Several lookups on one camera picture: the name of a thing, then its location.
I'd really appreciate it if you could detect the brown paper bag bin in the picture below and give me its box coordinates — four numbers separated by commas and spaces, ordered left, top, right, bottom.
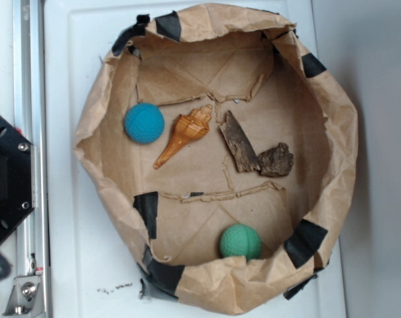
74, 3, 358, 315

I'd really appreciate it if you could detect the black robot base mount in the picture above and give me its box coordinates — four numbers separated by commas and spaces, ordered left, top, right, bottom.
0, 105, 37, 289

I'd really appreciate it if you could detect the chunky brown bark piece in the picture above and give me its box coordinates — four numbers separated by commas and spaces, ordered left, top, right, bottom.
258, 142, 294, 178

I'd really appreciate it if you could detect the blue dimpled ball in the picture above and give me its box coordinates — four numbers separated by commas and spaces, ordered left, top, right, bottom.
124, 103, 165, 144

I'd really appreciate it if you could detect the aluminium extrusion rail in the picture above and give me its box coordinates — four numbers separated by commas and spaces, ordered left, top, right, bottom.
13, 1, 53, 317

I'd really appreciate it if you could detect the metal corner bracket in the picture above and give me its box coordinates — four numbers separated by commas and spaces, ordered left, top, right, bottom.
2, 276, 42, 317

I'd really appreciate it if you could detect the orange conch seashell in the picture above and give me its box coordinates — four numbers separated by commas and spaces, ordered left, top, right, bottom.
153, 105, 212, 170

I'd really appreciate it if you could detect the long flat bark piece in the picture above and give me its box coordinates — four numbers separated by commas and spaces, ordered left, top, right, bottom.
219, 111, 260, 172

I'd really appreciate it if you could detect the green dimpled ball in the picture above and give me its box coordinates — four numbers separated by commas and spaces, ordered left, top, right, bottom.
219, 224, 262, 261

